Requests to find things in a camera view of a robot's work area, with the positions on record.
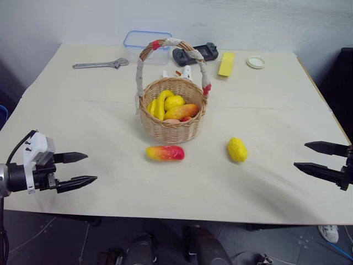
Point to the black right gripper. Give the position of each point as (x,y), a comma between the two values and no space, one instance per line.
(349,174)

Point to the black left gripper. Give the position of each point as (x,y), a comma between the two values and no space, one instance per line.
(44,176)

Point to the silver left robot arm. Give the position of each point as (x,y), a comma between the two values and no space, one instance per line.
(15,176)

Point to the black furniture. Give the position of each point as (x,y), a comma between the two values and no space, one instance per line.
(340,88)

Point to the white sneaker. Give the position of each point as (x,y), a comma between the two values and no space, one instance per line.
(329,232)

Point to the yellow lemon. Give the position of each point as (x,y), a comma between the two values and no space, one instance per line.
(237,149)
(174,101)

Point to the blue object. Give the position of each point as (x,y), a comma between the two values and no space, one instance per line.
(2,116)

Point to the yellow red mango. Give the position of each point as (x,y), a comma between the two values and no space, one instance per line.
(165,153)
(183,111)

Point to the dark rounded shape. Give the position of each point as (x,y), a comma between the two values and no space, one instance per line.
(142,249)

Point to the yellow banana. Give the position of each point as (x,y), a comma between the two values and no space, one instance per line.
(159,106)

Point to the pale orange peach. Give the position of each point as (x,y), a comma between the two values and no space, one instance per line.
(171,120)

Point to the silver adjustable wrench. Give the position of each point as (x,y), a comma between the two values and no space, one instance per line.
(102,64)

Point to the white round lid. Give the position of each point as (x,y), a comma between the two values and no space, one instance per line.
(256,61)

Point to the red apple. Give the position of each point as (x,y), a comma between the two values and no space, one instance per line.
(186,118)

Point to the yellow sponge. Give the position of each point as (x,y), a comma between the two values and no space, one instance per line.
(226,64)

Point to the clear blue-rimmed plastic container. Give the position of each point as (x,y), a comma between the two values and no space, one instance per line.
(132,41)

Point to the white orange plastic tool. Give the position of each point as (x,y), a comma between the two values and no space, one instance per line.
(186,72)

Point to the black game controller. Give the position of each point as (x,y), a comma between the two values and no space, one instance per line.
(205,52)

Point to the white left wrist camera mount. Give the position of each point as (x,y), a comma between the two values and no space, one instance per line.
(37,145)

